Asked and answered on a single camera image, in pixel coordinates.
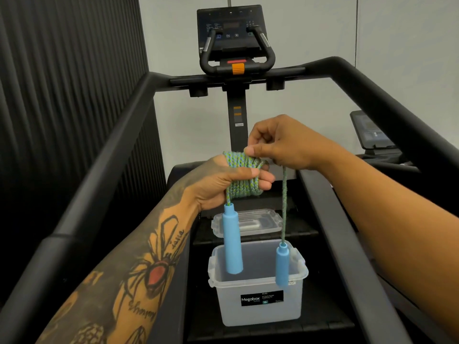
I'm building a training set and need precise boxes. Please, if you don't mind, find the clear plastic storage box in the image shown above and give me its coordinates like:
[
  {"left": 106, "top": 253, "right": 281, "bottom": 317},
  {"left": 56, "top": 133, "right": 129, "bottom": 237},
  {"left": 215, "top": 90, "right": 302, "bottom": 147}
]
[{"left": 208, "top": 239, "right": 309, "bottom": 327}]

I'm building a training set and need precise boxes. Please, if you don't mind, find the clear plastic box lid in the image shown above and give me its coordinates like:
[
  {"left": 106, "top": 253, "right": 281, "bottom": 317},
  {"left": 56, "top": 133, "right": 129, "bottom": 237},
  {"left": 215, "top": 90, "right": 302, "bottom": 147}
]
[{"left": 211, "top": 209, "right": 283, "bottom": 237}]

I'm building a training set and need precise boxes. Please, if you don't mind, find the person's left forearm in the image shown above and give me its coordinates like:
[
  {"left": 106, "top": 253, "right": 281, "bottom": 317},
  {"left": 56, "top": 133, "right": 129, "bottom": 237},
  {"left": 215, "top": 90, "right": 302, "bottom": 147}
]
[{"left": 35, "top": 183, "right": 202, "bottom": 344}]

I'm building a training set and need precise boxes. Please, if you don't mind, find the person's right hand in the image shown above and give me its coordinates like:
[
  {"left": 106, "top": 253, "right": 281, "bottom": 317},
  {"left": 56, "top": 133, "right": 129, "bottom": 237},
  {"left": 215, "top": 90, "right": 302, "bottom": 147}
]
[{"left": 244, "top": 114, "right": 332, "bottom": 172}]

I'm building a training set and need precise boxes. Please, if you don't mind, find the black machine console panel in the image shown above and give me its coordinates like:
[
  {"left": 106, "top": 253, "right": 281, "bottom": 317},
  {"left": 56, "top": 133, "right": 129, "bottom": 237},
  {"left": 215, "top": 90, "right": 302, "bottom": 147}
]
[{"left": 197, "top": 5, "right": 266, "bottom": 56}]

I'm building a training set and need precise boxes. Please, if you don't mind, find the green braided blue-handled jump rope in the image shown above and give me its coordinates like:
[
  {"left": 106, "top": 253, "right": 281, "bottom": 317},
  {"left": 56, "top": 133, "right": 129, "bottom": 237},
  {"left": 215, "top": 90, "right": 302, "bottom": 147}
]
[{"left": 222, "top": 150, "right": 291, "bottom": 288}]

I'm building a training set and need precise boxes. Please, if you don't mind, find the person's left hand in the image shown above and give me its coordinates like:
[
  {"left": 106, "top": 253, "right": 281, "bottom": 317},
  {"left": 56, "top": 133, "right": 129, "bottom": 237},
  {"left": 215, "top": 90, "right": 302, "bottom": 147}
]
[{"left": 183, "top": 155, "right": 276, "bottom": 212}]

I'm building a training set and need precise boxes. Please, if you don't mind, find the black stair climber machine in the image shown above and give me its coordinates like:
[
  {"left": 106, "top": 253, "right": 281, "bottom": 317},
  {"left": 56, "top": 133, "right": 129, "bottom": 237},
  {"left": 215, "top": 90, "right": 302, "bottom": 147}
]
[{"left": 0, "top": 5, "right": 459, "bottom": 344}]

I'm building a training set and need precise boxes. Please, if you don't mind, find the person's right forearm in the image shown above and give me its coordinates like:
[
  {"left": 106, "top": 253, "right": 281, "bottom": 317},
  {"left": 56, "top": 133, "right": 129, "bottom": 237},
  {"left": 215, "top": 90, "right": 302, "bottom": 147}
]
[{"left": 317, "top": 138, "right": 459, "bottom": 321}]

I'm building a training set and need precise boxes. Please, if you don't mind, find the black exercise machine with screen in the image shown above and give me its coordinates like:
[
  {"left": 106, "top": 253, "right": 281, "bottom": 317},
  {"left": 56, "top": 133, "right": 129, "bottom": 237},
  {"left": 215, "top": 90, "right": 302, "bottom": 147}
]
[{"left": 350, "top": 110, "right": 422, "bottom": 173}]

